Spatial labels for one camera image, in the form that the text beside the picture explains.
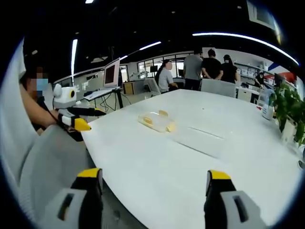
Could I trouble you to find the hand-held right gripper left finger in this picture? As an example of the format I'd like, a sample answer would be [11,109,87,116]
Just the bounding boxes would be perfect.
[40,167,104,229]

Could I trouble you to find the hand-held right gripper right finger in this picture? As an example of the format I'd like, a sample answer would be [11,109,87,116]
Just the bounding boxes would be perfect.
[203,169,267,229]

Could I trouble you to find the person's blue face mask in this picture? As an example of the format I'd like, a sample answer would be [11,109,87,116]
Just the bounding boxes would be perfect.
[36,79,50,92]

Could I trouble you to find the white desk with black legs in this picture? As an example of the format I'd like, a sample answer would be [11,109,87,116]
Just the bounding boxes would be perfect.
[83,86,124,113]

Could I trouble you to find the light grey office chair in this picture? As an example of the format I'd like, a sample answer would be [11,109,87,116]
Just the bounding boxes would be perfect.
[19,123,97,229]

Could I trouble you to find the long ceiling light strip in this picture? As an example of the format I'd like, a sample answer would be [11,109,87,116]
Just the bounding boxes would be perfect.
[139,41,163,51]
[71,39,79,81]
[192,31,300,66]

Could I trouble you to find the white framed computer monitor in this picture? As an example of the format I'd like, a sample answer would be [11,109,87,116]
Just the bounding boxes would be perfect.
[103,57,121,89]

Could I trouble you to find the orange fronted cabinet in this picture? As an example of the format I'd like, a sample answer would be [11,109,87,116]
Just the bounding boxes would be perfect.
[122,82,134,95]

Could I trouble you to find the grey chair backrest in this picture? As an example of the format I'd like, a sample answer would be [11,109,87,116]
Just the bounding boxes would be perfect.
[143,78,162,96]
[200,78,237,99]

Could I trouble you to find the white spray bottle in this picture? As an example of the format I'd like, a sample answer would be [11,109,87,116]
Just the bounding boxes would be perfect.
[261,89,277,121]

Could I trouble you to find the green potted plant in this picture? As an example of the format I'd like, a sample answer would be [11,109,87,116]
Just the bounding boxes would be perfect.
[271,83,305,147]

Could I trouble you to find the ceiling air vent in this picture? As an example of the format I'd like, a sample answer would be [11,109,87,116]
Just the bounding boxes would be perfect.
[246,0,282,45]

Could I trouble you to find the white wall shelves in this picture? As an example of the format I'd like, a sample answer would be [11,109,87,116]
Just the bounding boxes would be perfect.
[234,61,274,81]

